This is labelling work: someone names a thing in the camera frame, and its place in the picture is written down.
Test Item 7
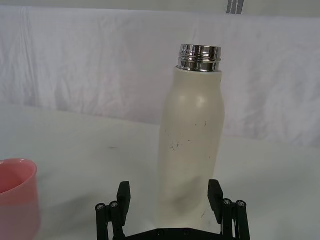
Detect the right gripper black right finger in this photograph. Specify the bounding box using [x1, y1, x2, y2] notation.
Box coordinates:
[208, 179, 248, 240]

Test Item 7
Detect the grey striped post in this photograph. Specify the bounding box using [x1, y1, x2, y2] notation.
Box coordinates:
[226, 0, 244, 15]

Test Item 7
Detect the pink plastic cup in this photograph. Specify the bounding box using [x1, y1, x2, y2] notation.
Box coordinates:
[0, 159, 42, 240]

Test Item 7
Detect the cream vacuum bottle steel neck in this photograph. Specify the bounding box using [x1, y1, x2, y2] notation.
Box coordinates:
[155, 43, 226, 230]

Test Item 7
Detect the white table cloth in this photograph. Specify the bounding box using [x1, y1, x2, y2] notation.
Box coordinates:
[0, 102, 320, 240]

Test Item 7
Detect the white curtain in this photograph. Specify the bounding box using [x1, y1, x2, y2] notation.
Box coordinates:
[0, 0, 320, 141]

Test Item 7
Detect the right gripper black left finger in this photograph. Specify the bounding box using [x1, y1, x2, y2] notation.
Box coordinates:
[94, 181, 132, 240]

